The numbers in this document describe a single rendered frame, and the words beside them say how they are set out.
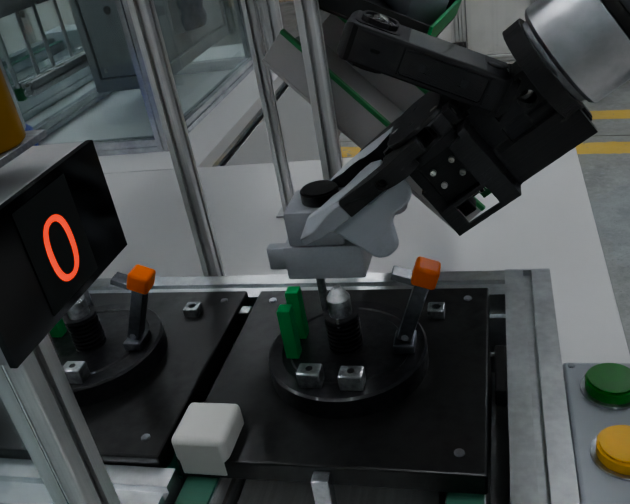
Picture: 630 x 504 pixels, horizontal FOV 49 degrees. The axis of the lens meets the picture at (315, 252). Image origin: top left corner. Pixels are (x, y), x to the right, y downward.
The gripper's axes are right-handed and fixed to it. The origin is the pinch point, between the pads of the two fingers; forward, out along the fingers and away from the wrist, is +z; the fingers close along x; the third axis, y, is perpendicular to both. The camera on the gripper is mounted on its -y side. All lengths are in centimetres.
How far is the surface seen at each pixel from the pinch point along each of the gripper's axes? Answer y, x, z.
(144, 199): -8, 61, 58
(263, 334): 7.5, 4.2, 16.0
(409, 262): 22.4, 35.2, 14.2
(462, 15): 54, 399, 47
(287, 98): 2, 145, 58
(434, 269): 9.5, -0.5, -4.1
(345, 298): 7.4, -0.4, 3.6
